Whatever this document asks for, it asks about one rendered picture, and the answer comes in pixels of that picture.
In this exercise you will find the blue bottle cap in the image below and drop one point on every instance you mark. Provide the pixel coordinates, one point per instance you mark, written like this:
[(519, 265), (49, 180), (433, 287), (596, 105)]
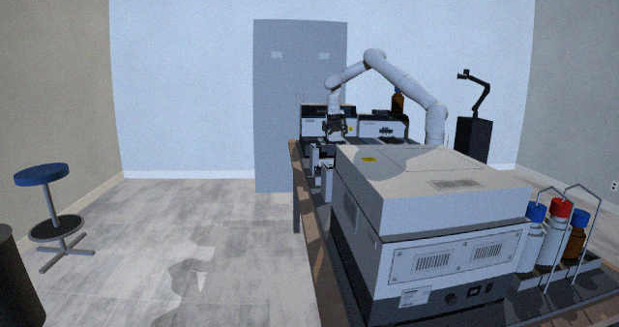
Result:
[(580, 217), (535, 213)]

